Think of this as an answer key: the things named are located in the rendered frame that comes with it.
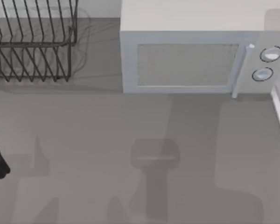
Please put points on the microwave door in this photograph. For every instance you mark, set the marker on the microwave door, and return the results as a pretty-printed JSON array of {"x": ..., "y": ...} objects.
[{"x": 130, "y": 63}]

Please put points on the pale microwave oven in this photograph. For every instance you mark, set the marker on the pale microwave oven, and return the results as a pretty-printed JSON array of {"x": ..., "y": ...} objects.
[{"x": 191, "y": 21}]

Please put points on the small microwave knob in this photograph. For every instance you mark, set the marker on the small microwave knob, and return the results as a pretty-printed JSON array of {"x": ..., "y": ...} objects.
[{"x": 262, "y": 74}]

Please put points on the large microwave knob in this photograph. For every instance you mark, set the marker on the large microwave knob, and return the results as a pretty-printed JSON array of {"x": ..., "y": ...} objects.
[{"x": 270, "y": 54}]

